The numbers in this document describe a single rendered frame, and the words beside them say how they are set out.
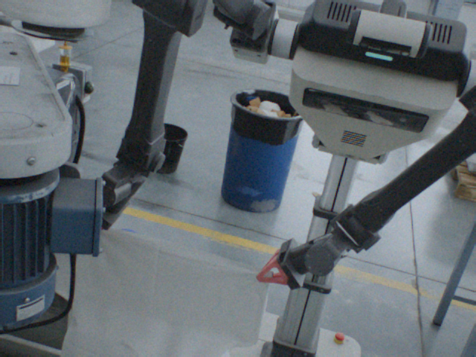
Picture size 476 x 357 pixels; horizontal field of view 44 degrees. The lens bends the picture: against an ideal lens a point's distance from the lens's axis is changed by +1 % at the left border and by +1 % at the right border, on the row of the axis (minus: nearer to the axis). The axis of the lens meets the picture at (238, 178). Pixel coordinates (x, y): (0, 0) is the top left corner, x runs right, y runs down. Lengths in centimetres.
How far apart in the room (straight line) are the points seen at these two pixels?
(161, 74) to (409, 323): 230
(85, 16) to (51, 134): 19
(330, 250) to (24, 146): 57
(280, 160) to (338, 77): 208
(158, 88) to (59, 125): 23
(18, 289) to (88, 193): 17
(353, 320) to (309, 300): 106
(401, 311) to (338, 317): 36
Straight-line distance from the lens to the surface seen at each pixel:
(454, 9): 868
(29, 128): 83
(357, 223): 112
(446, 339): 307
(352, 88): 138
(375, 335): 290
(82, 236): 90
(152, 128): 109
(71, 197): 89
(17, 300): 94
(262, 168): 342
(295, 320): 195
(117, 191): 114
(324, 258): 108
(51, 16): 88
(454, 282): 299
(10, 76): 102
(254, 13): 122
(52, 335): 200
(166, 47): 95
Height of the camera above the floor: 175
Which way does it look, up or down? 26 degrees down
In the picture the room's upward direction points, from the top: 11 degrees clockwise
